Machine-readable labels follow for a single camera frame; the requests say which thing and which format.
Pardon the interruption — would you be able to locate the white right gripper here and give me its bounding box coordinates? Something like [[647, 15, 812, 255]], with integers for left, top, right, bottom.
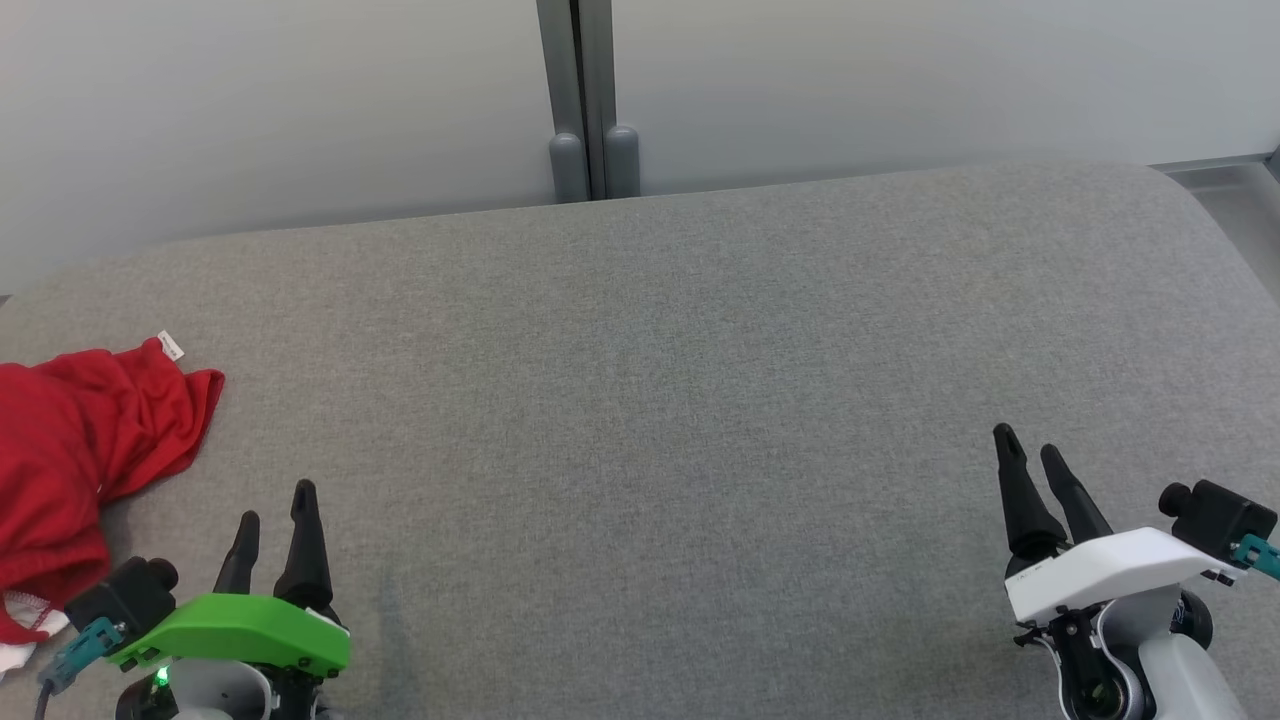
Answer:
[[993, 423, 1241, 720]]

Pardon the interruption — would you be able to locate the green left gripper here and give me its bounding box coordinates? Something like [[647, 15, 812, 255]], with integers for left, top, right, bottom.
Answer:
[[108, 479, 351, 683]]

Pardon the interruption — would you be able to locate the red jersey with lettering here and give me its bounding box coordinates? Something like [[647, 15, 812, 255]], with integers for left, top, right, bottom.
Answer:
[[0, 332, 227, 681]]

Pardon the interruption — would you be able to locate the black left cable teal plug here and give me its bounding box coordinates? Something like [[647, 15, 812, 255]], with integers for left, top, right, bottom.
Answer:
[[35, 618, 128, 720]]

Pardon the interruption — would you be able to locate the grey partition post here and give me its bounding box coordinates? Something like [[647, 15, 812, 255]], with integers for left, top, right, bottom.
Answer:
[[536, 0, 642, 203]]

